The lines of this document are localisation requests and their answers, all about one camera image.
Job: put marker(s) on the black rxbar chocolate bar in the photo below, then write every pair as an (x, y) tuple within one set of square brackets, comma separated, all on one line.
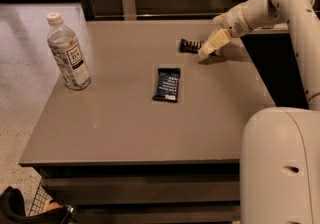
[(190, 46)]

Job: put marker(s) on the black chair with wire basket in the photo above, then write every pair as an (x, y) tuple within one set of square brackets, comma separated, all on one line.
[(40, 208)]

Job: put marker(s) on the blue rxbar snack bar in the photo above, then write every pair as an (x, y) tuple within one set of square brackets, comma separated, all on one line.
[(167, 87)]

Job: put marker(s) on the left metal wall bracket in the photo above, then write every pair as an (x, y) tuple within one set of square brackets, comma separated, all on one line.
[(129, 10)]

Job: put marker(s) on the clear plastic water bottle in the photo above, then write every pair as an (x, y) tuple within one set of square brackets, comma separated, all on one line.
[(65, 47)]

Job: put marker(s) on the grey drawer cabinet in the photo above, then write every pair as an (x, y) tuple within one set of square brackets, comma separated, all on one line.
[(118, 156)]

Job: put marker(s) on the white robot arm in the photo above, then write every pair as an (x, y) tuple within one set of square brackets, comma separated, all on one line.
[(280, 146)]

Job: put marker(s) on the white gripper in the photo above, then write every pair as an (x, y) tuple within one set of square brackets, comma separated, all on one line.
[(234, 22)]

